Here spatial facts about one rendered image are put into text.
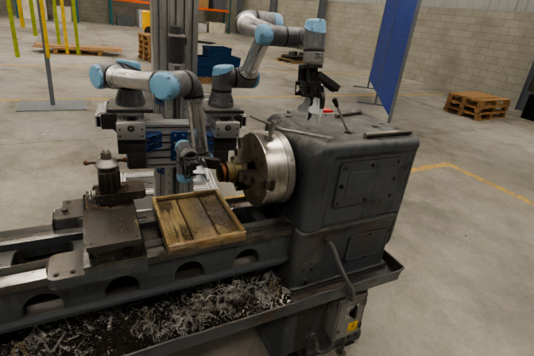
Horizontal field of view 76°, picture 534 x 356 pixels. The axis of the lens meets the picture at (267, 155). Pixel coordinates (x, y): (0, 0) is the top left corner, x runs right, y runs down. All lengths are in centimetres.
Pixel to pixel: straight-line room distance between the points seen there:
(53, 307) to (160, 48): 135
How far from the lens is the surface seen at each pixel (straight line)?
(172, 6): 208
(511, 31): 1199
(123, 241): 123
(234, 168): 138
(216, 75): 198
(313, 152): 133
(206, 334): 147
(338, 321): 194
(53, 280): 125
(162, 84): 152
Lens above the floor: 170
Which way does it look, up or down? 23 degrees down
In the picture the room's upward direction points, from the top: 7 degrees clockwise
